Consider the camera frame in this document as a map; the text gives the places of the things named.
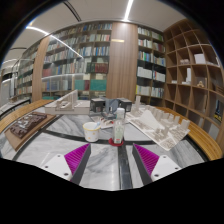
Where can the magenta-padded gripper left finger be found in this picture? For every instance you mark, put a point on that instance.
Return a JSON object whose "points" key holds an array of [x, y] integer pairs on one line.
{"points": [[78, 160]]}

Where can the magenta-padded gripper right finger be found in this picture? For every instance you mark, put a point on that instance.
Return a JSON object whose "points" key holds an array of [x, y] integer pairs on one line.
{"points": [[146, 160]]}

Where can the clear plastic drink bottle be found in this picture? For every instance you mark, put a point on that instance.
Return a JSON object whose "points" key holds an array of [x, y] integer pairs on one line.
{"points": [[118, 128]]}

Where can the white city block model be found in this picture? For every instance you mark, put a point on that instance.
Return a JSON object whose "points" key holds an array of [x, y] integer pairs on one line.
{"points": [[160, 128]]}

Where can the flat round red coaster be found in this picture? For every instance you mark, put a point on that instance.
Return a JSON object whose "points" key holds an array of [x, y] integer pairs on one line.
{"points": [[111, 143]]}

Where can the flat white site plan model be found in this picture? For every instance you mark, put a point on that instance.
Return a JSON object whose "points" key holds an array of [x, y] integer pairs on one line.
{"points": [[105, 121]]}

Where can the white stepped building model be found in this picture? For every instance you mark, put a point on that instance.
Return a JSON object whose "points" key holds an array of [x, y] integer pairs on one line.
{"points": [[65, 105]]}

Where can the dark grey box model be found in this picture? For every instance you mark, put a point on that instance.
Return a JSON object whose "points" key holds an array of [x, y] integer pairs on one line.
{"points": [[126, 104], [97, 105]]}

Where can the brown terrain model on board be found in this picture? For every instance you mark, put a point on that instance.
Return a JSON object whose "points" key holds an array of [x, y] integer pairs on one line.
{"points": [[28, 125]]}

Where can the grey-blue building model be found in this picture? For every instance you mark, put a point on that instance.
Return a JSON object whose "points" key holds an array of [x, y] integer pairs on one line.
{"points": [[111, 108]]}

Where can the curved bookshelf with books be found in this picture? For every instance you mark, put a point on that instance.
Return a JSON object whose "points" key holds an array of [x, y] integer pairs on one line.
{"points": [[26, 80]]}

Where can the narrow bookshelf full of books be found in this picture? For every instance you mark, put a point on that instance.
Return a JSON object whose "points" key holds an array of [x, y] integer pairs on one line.
{"points": [[150, 63]]}

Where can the wooden cubby shelf unit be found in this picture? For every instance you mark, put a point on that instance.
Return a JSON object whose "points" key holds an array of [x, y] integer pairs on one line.
{"points": [[196, 76]]}

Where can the wide bookshelf full of books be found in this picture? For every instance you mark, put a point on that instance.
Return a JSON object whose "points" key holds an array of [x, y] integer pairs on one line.
{"points": [[80, 60]]}

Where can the straight ceiling light strip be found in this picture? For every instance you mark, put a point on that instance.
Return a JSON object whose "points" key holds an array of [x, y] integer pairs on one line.
{"points": [[128, 10]]}

